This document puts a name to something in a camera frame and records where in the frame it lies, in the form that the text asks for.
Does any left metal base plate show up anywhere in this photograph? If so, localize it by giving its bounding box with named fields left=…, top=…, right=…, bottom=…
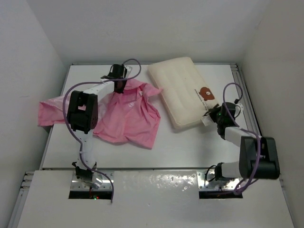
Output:
left=70, top=174, right=114, bottom=191

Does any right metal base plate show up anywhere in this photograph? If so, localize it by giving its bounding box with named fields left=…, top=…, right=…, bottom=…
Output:
left=197, top=170, right=240, bottom=191

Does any metal base plate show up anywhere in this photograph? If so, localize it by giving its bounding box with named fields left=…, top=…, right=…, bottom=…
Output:
left=70, top=174, right=114, bottom=191
left=197, top=170, right=240, bottom=191

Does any right aluminium frame rail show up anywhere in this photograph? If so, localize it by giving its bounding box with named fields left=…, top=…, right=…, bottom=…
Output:
left=230, top=64, right=261, bottom=135

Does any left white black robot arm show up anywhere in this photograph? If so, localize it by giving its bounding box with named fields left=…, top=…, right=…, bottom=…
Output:
left=66, top=64, right=132, bottom=185

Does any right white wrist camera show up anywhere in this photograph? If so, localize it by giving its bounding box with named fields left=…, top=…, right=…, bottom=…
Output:
left=234, top=99, right=244, bottom=112

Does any left aluminium frame rail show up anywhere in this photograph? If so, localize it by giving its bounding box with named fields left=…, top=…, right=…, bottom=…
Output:
left=8, top=171, right=34, bottom=228

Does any pink satin pillowcase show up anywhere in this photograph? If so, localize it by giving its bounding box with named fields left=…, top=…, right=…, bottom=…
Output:
left=38, top=79, right=163, bottom=150

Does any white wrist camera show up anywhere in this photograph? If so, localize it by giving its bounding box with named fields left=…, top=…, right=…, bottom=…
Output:
left=123, top=64, right=133, bottom=74
left=234, top=99, right=244, bottom=112

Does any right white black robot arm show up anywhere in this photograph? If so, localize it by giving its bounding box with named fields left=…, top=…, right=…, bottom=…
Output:
left=208, top=102, right=280, bottom=181

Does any cream pillow with bear print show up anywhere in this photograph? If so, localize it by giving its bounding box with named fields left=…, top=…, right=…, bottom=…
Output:
left=148, top=57, right=219, bottom=129

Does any aluminium frame rail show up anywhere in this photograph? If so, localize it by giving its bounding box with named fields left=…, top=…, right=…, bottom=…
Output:
left=230, top=64, right=261, bottom=135
left=8, top=171, right=34, bottom=228

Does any white foam front board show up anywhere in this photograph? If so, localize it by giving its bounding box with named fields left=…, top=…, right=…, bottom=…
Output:
left=18, top=171, right=293, bottom=228

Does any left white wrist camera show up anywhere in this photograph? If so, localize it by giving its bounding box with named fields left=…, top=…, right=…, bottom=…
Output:
left=123, top=64, right=133, bottom=74

